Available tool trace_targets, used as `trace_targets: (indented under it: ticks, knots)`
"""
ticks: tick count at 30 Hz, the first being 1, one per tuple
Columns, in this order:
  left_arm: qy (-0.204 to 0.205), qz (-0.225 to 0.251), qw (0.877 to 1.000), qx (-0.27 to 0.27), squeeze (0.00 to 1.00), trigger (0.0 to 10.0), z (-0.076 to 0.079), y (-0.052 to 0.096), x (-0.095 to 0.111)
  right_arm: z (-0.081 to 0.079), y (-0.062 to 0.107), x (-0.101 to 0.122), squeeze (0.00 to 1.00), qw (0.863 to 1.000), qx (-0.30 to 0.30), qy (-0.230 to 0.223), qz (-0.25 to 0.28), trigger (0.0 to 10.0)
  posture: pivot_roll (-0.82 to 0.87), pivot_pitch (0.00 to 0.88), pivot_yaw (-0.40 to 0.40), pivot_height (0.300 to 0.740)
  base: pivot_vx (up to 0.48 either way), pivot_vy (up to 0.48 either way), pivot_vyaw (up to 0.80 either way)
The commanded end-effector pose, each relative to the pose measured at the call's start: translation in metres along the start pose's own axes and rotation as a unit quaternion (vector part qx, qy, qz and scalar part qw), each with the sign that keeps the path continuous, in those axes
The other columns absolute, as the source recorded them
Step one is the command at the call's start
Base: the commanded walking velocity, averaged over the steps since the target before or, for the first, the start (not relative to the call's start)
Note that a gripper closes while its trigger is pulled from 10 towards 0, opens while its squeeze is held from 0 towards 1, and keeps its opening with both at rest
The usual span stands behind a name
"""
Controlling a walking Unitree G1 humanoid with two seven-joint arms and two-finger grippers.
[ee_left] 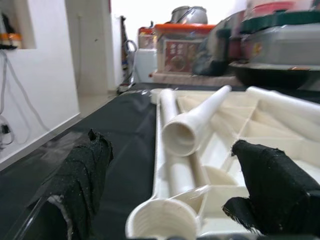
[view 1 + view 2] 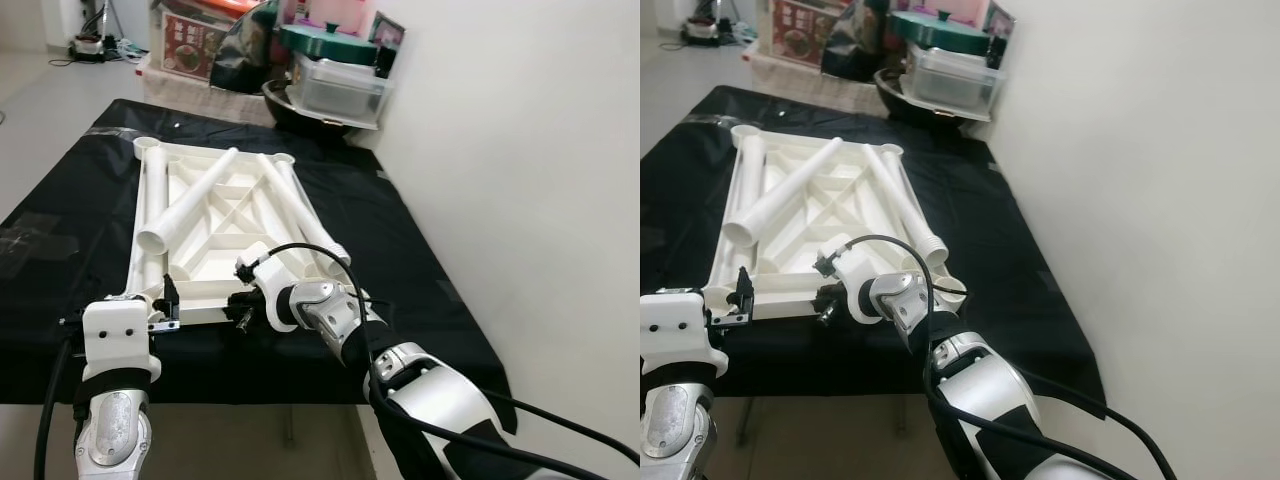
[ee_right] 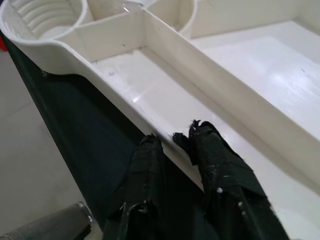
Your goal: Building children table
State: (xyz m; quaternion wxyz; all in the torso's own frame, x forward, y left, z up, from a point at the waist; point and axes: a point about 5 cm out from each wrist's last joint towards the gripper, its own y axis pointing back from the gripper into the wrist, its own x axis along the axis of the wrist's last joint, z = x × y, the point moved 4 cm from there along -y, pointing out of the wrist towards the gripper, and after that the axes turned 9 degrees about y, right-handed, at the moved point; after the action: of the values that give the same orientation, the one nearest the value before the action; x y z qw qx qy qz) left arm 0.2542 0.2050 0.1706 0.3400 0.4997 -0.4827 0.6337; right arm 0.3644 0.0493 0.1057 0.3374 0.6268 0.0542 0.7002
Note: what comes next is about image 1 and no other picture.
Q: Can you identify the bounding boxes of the orange lidded storage box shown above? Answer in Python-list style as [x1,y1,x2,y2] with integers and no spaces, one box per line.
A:
[151,23,219,76]

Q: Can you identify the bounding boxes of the clear plastic bag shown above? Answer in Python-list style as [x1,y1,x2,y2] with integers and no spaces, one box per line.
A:
[117,87,157,97]

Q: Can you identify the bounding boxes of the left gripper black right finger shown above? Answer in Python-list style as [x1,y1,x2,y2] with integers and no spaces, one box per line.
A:
[221,139,320,237]

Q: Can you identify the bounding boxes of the red printed box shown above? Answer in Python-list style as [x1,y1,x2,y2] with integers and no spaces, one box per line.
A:
[163,39,202,74]

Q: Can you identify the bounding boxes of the silver pot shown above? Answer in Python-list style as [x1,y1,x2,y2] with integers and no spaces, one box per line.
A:
[170,5,209,25]

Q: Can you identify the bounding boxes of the white plastic table top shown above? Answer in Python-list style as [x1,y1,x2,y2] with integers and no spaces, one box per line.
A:
[124,85,320,240]

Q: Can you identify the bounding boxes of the wall plug cable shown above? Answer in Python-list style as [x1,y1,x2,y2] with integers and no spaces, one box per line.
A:
[0,49,51,152]

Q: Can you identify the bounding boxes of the pink box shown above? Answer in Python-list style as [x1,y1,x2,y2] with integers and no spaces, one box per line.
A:
[246,0,297,17]

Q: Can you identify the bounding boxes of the beige cloth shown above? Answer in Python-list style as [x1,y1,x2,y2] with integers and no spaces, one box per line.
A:
[150,71,242,88]

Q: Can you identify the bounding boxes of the clear plastic container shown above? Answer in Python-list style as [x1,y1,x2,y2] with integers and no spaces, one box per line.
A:
[248,24,320,68]

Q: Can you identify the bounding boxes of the black bag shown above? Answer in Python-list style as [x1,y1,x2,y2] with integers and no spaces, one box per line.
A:
[191,11,250,77]

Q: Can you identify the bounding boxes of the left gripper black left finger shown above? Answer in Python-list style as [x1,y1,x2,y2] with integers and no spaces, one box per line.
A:
[26,128,115,240]

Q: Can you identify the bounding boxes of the upright vacuum cleaner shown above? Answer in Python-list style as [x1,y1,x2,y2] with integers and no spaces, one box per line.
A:
[119,14,138,91]

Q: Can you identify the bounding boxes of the black tablecloth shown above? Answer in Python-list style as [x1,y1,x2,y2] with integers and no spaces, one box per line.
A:
[0,81,320,240]

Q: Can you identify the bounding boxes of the white plastic table leg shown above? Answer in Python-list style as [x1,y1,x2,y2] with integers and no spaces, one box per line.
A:
[245,85,320,119]
[159,89,211,201]
[161,84,233,158]

